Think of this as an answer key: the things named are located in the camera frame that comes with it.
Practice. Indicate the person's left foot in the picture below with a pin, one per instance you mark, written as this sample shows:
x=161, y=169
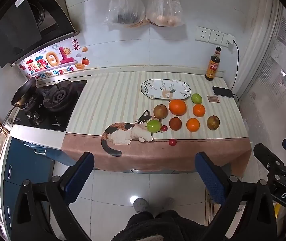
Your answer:
x=141, y=204

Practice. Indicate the person's dark fleece clothing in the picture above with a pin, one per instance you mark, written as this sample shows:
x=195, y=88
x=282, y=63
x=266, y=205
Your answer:
x=158, y=226

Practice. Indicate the person's foot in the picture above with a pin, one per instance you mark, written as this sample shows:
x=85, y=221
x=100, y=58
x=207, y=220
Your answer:
x=141, y=204
x=170, y=203

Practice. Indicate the blue kitchen cabinet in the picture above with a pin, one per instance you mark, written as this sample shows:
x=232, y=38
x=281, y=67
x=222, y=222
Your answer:
x=25, y=165

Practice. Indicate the reddish brown pear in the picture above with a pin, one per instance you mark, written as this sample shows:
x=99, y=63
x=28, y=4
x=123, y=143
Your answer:
x=175, y=123

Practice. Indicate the greenish brown pear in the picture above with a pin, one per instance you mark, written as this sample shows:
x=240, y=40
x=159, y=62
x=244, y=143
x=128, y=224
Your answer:
x=213, y=122

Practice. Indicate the striped cat print tablecloth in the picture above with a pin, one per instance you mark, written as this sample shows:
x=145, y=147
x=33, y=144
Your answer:
x=112, y=98

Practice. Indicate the dark soy sauce bottle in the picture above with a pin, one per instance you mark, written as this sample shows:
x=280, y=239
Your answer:
x=213, y=67

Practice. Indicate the metal frying pan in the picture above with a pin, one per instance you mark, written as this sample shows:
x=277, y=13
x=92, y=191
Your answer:
x=24, y=93

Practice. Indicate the clear bag with dark contents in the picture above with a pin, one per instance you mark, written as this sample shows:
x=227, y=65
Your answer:
x=127, y=5

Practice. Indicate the black gas stove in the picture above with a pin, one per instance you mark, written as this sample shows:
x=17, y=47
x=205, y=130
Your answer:
x=55, y=116

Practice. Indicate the oval patterned ceramic plate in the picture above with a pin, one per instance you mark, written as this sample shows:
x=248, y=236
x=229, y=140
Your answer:
x=158, y=87

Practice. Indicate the white wall socket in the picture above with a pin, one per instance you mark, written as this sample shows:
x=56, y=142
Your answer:
x=203, y=33
x=224, y=41
x=216, y=37

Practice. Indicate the black range hood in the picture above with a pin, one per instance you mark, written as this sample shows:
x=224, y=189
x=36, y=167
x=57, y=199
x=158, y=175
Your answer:
x=20, y=25

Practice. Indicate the person's right foot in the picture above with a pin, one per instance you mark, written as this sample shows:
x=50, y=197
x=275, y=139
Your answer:
x=170, y=203

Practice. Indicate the white charger plug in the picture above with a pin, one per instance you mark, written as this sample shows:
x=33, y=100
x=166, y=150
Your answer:
x=230, y=40

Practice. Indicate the colourful wall sticker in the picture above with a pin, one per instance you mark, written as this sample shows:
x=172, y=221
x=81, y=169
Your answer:
x=50, y=62

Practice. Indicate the red cherry tomato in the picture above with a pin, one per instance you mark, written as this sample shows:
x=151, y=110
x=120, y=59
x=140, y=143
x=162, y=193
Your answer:
x=164, y=128
x=172, y=142

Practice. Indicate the large orange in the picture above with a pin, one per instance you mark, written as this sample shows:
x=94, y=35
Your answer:
x=177, y=107

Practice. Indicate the large brown pear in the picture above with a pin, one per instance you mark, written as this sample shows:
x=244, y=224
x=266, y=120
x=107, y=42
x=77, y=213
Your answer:
x=160, y=111

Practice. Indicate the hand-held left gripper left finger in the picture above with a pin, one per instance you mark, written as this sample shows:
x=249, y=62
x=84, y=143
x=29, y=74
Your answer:
x=80, y=175

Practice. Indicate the small orange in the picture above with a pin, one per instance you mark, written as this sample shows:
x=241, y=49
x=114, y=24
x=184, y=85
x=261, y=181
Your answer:
x=193, y=125
x=199, y=110

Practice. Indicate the green apple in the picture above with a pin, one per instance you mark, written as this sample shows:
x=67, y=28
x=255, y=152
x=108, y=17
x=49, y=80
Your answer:
x=154, y=126
x=196, y=98

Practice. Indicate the small brown card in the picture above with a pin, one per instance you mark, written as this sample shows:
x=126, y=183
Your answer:
x=213, y=99

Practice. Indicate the clear plastic bag of eggs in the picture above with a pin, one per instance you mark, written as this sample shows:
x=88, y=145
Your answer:
x=163, y=10

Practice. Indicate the frosted glass window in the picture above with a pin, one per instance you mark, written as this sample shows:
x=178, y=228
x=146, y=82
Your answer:
x=283, y=67

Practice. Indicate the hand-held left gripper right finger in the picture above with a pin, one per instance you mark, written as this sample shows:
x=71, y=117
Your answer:
x=208, y=178

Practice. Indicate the black smartphone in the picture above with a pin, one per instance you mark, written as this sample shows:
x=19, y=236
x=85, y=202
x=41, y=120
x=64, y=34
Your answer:
x=223, y=91

